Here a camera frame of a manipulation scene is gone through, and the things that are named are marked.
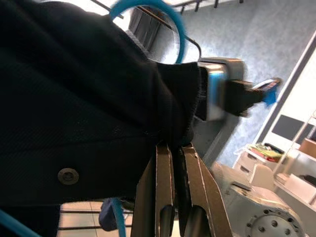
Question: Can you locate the black rectangular panel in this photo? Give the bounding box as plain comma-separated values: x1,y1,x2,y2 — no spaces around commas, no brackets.
271,114,316,145

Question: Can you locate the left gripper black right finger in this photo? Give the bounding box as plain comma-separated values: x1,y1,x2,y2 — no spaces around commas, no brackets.
183,144,234,237

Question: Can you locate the grey curtain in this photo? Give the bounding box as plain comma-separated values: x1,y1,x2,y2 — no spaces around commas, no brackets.
128,7,178,60

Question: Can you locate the colourful folded cloth stack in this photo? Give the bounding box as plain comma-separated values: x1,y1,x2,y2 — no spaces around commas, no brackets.
248,143,283,162

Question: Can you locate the blue plastic hanger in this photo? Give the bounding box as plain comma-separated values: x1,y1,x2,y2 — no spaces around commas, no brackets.
0,0,186,237

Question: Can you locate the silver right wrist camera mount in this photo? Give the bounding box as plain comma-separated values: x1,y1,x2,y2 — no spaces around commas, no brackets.
197,57,246,122

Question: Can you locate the dark navy buttoned garment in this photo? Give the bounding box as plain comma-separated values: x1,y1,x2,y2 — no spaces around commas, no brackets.
0,0,202,237

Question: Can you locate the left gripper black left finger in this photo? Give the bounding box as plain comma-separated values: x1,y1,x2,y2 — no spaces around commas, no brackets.
130,142,176,237

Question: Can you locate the white drawer cabinet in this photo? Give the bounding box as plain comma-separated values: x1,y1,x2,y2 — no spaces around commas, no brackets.
233,144,279,191

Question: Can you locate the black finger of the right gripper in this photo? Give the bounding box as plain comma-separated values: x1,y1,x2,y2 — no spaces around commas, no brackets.
253,77,283,90

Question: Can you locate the brown cardboard box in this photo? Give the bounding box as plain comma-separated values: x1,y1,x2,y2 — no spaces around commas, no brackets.
298,138,316,158

